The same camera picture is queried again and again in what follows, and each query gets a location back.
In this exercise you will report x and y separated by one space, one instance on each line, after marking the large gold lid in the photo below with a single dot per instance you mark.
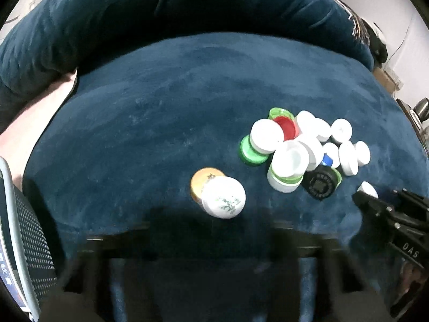
201 182

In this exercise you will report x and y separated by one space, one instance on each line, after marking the patterned cloth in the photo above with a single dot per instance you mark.
360 30

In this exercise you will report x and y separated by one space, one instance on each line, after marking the pile of plastic bottle caps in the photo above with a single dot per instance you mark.
288 154

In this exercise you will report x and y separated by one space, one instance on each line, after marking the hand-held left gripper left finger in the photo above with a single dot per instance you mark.
97 251

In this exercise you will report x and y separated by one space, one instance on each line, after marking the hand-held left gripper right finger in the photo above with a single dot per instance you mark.
331 258

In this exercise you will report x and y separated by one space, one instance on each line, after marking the metal kettle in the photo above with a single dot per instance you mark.
421 107

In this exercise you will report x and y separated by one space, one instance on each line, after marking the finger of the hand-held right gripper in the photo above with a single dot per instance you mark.
372 206
414 204

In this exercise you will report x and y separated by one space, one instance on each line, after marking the dark blue velvet cushion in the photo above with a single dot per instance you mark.
167 107

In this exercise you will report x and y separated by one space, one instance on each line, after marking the white lid with leaf print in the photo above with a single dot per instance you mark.
223 197

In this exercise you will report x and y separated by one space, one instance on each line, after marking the grey mesh basket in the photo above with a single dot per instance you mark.
30 234

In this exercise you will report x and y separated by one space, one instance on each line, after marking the pink cloth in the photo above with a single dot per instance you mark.
33 124

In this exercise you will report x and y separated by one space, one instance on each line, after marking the colourful printed packet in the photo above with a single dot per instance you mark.
6 275

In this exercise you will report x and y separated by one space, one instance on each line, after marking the person's right hand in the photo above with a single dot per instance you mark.
410 276

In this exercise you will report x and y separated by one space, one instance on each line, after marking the small white cap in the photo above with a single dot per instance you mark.
367 189

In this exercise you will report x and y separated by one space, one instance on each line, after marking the black embossed cap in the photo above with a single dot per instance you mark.
320 184

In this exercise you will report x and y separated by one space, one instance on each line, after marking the dark clothes heap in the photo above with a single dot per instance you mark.
378 40

